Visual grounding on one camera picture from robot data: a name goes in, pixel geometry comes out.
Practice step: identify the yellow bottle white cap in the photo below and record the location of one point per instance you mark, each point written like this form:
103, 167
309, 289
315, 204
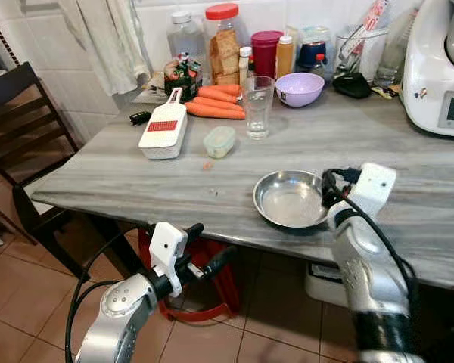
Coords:
285, 59

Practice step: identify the white kitchen machine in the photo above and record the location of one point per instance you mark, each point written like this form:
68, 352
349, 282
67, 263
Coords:
431, 76

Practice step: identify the black pouch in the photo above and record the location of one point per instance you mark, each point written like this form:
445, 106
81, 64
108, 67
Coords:
352, 85

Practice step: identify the tall glass bottle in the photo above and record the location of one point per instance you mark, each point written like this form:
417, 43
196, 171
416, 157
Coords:
393, 53

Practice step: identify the cracker jar red lid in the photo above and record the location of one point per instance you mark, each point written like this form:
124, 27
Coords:
223, 49

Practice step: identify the maroon plastic container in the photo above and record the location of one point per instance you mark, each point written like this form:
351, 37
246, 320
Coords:
266, 53

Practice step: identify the round steel bowl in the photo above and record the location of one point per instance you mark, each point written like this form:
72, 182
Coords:
287, 200

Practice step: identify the grey top dining table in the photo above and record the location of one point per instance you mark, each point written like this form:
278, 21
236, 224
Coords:
174, 189

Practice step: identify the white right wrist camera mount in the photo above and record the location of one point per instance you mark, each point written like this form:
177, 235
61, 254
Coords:
374, 187

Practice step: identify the white grater red label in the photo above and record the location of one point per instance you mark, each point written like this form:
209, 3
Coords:
164, 128

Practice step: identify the purple plastic bowl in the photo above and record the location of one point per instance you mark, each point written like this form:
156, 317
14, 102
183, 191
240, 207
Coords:
300, 91

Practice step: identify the blue jar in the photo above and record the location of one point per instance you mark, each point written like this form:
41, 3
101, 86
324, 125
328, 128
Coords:
316, 45

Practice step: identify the white plastic storage box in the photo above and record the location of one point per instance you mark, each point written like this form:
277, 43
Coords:
325, 286

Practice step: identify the red plastic stool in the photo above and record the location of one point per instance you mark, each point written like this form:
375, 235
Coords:
227, 291

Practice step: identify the small red capped bottle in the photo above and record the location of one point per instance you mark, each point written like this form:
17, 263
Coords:
319, 66

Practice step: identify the small green lidded container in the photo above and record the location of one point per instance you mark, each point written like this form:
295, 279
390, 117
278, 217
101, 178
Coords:
219, 142

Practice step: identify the dark wooden chair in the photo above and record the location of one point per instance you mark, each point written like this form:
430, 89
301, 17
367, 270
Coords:
23, 121

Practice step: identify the clear drinking glass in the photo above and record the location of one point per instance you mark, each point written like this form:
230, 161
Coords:
258, 110

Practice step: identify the clear plastic bottle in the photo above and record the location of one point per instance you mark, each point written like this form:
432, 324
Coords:
185, 38

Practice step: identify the clear utensil container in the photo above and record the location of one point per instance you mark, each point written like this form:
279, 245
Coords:
363, 53

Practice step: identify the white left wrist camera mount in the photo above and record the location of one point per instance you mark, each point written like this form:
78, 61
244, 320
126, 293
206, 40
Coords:
166, 249

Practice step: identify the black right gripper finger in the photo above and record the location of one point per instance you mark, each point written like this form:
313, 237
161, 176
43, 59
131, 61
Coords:
329, 193

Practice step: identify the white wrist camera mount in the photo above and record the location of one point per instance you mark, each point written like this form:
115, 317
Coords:
374, 187
166, 249

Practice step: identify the pale hanging towel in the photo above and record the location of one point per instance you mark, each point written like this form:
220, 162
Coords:
110, 41

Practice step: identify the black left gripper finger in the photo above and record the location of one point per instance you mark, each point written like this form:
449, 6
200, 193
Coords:
219, 261
194, 231

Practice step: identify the small white bottle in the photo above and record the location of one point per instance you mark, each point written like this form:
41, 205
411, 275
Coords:
245, 66

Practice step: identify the small orange crumb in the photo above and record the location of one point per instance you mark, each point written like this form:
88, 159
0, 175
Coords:
207, 164

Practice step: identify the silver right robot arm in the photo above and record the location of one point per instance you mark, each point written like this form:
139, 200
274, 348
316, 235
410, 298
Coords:
371, 272

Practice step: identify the small black object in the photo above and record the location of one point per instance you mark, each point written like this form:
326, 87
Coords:
140, 118

